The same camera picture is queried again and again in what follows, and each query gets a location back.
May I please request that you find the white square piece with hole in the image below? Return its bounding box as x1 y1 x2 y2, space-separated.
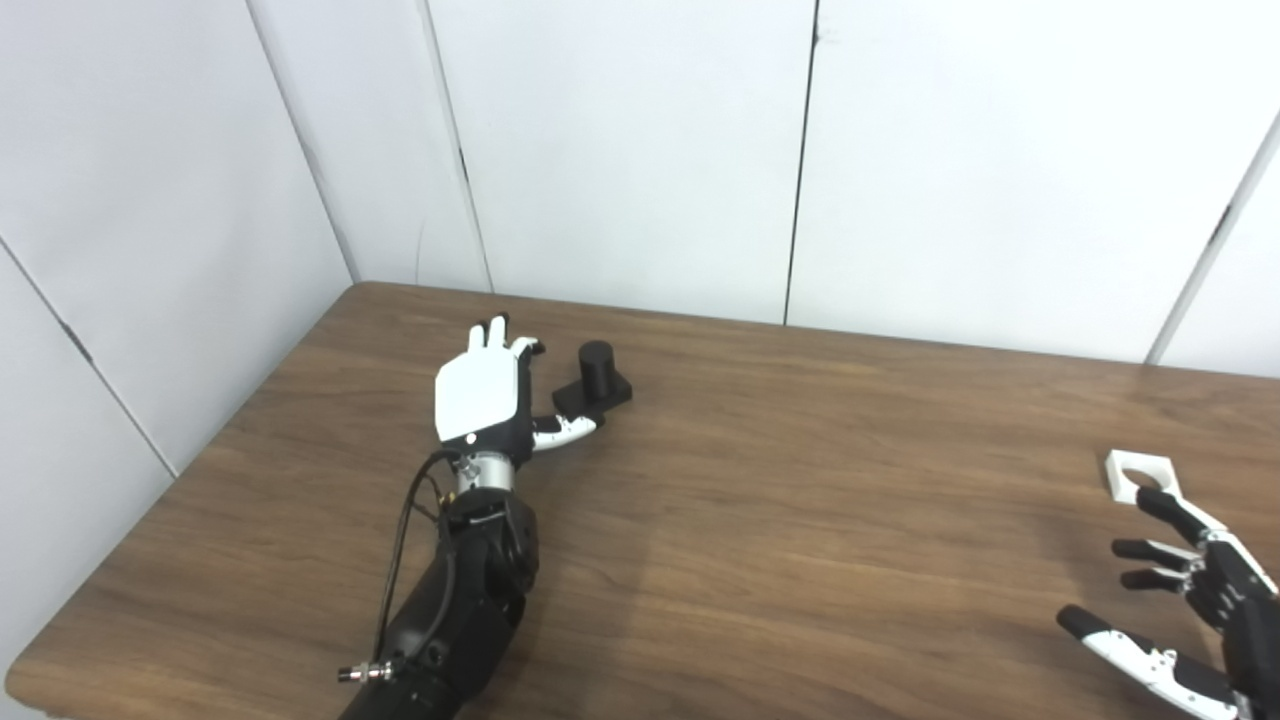
1105 450 1183 504

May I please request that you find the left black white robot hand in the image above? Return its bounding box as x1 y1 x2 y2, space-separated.
434 314 607 471

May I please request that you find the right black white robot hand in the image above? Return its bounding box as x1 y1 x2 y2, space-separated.
1057 487 1280 720

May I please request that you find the black peg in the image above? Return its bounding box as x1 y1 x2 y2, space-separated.
552 341 634 413

